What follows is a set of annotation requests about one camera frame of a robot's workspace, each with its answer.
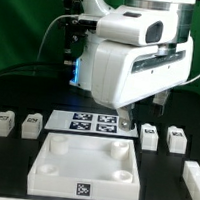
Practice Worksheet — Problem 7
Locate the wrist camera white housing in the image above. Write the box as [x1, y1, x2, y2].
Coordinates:
[96, 6, 179, 47]

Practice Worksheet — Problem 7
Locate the white camera cable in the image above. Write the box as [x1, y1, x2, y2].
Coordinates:
[36, 10, 80, 67]

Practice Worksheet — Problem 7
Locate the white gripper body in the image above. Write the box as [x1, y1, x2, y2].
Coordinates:
[91, 38, 193, 109]

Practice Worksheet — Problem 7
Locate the white square tabletop tray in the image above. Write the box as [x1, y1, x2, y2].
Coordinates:
[27, 133, 140, 200]

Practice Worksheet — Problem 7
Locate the white marker tag sheet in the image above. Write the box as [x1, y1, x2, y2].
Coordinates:
[45, 110, 138, 138]

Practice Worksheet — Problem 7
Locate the white L-shaped obstacle block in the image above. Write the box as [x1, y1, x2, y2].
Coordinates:
[182, 160, 200, 200]

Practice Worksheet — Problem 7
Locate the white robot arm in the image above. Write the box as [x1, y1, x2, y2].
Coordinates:
[75, 0, 196, 130]

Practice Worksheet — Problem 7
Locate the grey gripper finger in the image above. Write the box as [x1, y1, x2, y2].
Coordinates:
[152, 90, 170, 117]
[117, 104, 135, 131]

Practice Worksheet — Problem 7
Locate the black cable bundle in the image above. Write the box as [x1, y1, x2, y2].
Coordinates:
[0, 55, 76, 90]

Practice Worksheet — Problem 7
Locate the black camera on stand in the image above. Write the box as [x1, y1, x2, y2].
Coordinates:
[59, 0, 97, 66]

